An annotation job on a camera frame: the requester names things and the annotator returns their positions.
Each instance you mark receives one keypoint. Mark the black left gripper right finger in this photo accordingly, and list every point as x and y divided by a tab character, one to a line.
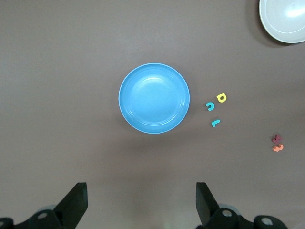
206	205

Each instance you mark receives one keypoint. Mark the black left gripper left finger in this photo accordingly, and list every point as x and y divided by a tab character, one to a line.
74	205

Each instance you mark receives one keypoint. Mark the teal foam digit one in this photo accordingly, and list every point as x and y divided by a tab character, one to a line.
215	123

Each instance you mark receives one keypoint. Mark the teal foam letter c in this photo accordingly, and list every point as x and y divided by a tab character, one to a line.
209	104

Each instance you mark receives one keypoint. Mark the yellow foam letter D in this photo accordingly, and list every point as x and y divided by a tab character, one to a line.
220	99

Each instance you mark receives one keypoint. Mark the orange foam letter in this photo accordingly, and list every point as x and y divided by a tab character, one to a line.
277	148

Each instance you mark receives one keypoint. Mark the maroon foam letter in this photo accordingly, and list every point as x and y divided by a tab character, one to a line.
277	139

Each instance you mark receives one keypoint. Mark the brown table cover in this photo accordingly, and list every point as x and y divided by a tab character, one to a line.
59	95

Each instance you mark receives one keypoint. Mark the blue plate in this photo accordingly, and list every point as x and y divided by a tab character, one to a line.
154	98

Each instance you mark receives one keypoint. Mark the beige plate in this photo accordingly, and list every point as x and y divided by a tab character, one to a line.
286	21

